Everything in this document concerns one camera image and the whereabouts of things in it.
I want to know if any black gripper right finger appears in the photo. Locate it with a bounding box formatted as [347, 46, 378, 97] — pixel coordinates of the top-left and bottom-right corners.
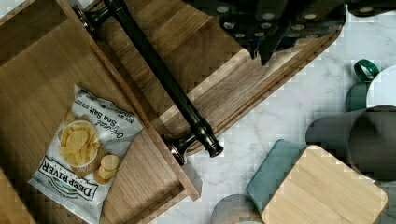
[260, 0, 346, 65]

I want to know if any dark grey cylindrical canister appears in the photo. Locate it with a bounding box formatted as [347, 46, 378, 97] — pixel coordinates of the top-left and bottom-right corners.
[305, 105, 396, 182]

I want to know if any clear glass jar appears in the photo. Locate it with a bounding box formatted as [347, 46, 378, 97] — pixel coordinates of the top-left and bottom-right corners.
[210, 194, 264, 224]

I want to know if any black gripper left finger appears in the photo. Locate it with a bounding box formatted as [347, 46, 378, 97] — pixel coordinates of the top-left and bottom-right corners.
[218, 0, 282, 60]

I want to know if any wooden cutting board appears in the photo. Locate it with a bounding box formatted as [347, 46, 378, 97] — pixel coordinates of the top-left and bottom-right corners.
[97, 0, 338, 153]

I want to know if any dark metal drawer handle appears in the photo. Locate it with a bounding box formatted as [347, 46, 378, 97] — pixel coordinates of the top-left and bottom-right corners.
[73, 0, 223, 165]

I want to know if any Deep River chips bag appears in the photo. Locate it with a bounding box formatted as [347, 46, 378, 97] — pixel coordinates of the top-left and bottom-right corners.
[29, 85, 143, 224]

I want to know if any green and white mug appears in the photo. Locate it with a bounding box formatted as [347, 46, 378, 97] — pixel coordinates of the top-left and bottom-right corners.
[346, 59, 396, 112]

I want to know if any teal box with bamboo lid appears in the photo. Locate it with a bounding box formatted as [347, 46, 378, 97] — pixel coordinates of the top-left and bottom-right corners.
[247, 140, 388, 224]

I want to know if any wooden drawer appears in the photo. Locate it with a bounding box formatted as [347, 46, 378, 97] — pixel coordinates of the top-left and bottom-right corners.
[0, 0, 202, 224]

